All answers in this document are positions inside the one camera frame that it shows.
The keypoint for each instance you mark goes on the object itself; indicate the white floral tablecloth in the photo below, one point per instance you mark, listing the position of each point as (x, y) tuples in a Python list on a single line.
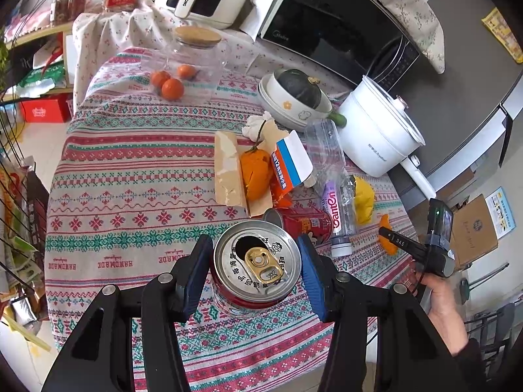
[(106, 32)]

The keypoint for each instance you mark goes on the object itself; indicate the white flower print bowl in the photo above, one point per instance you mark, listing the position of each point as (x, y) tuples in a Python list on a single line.
[(282, 98)]

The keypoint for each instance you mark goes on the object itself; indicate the clear plastic water bottle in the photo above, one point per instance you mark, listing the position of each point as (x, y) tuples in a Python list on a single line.
[(327, 159)]

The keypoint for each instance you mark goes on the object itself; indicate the red drink can gold tab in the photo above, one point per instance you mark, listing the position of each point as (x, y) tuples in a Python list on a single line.
[(261, 261)]

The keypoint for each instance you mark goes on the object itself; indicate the blue white orange packet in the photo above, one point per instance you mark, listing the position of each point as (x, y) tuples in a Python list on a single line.
[(292, 159)]

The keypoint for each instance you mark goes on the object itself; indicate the white tissue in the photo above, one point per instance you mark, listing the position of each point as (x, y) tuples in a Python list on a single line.
[(253, 124)]

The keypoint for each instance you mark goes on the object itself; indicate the glass jar with wooden lid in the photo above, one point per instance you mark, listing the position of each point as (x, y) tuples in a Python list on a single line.
[(196, 61)]

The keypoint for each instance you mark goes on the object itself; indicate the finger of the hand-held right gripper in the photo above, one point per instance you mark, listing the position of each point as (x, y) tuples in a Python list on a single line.
[(396, 239)]

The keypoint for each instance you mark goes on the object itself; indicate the yellow fruit peel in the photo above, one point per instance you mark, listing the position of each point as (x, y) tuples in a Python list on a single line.
[(363, 200)]

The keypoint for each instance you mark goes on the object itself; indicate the black metal chair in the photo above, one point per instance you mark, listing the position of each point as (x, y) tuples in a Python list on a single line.
[(490, 326)]

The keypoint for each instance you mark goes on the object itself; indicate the person's right hand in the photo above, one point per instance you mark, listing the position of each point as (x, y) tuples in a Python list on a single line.
[(445, 306)]

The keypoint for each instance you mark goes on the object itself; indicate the large orange peel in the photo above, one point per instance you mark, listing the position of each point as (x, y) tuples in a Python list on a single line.
[(255, 171)]

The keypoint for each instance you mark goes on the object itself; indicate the red box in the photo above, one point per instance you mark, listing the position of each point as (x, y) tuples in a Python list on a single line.
[(43, 110)]

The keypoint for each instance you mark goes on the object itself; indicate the small orange peel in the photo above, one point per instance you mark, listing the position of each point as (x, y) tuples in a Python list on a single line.
[(385, 221)]

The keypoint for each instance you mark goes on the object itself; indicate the grey refrigerator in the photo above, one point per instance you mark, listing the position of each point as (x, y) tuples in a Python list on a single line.
[(461, 69)]

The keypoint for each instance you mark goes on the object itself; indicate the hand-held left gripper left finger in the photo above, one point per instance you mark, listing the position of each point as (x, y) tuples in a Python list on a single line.
[(199, 270)]

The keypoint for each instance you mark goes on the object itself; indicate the blue leaflet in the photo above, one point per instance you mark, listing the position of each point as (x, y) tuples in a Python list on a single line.
[(501, 212)]

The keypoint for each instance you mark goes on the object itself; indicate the person's right forearm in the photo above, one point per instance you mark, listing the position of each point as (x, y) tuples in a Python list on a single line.
[(476, 363)]

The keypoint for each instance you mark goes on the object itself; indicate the green cucumber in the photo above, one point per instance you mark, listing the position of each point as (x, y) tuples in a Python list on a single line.
[(338, 119)]

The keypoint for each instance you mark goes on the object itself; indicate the floral cover cloth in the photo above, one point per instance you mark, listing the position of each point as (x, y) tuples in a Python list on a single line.
[(400, 8)]

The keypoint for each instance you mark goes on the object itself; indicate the black microwave oven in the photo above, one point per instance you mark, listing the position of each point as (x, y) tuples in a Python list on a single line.
[(327, 20)]

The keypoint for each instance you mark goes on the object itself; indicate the green packet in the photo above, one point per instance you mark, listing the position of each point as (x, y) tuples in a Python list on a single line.
[(41, 81)]

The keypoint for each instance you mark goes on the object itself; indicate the white electric cooking pot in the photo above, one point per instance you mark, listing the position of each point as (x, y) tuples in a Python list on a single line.
[(376, 139)]

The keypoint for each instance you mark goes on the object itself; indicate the dark green squash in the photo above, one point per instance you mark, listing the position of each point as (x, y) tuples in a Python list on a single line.
[(298, 88)]

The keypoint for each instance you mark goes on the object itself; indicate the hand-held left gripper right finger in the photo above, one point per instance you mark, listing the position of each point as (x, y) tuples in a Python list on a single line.
[(311, 270)]

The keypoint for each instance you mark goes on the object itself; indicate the wooden shelf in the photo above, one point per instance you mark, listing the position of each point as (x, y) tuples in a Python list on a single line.
[(41, 32)]

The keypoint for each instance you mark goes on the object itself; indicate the tangerine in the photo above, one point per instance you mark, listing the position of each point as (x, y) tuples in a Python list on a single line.
[(172, 89), (186, 71), (159, 78)]

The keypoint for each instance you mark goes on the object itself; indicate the white cartoon print bowl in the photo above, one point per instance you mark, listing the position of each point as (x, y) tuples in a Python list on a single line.
[(298, 121)]

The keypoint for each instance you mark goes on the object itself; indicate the yellow sticker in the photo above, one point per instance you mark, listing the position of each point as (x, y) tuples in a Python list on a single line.
[(504, 34)]

